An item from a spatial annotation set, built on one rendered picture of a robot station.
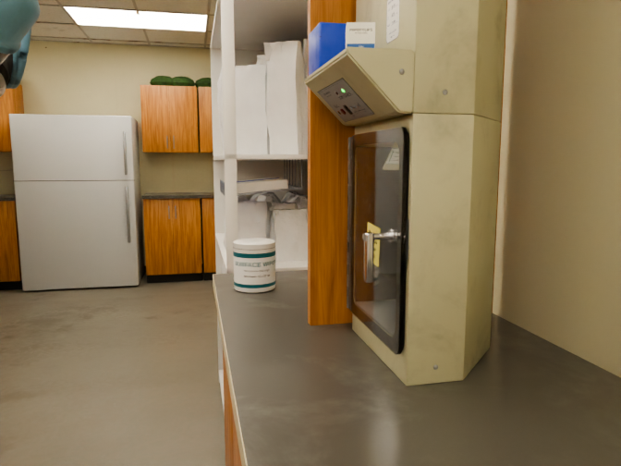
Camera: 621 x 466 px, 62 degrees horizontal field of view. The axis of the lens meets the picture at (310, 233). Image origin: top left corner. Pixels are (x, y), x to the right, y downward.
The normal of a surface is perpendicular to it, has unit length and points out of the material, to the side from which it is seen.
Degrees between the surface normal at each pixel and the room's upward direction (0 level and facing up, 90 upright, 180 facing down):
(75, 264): 90
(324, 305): 90
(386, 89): 90
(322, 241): 90
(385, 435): 0
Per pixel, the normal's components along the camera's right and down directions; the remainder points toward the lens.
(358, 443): 0.00, -0.99
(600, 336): -0.98, 0.03
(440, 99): 0.22, 0.13
